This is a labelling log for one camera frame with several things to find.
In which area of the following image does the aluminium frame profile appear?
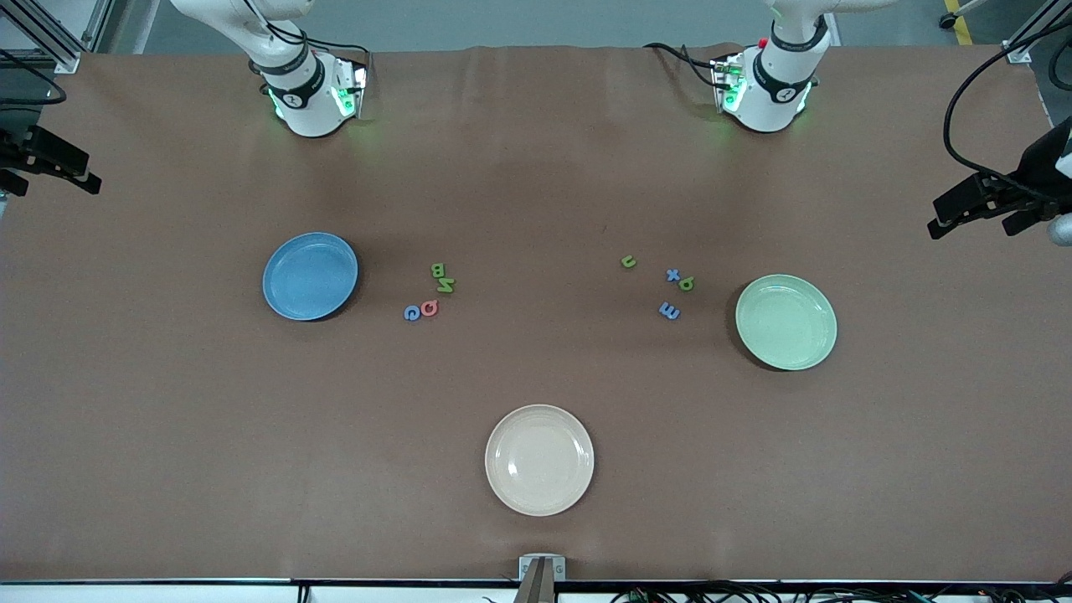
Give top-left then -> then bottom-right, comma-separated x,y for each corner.
1003,0 -> 1072,64
0,0 -> 114,75

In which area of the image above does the black right arm base cable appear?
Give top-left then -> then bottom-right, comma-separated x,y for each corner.
281,21 -> 374,72

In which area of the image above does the brown table mat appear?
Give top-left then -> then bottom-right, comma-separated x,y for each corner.
0,44 -> 1072,585

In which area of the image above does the black arm base cable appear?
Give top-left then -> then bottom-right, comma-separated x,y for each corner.
643,42 -> 738,89
281,21 -> 374,72

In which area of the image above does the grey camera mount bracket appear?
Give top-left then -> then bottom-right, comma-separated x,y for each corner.
513,554 -> 566,603

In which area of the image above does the blue plate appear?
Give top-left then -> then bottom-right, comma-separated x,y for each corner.
262,232 -> 359,322

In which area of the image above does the black left arm base cable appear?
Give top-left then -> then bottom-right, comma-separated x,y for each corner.
643,42 -> 738,89

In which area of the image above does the beige plate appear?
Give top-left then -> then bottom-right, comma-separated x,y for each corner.
484,405 -> 595,518

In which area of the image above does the green plate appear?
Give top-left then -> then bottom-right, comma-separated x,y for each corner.
735,274 -> 838,372

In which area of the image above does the white table edge rail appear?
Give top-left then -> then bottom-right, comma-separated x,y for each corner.
0,580 -> 1072,603

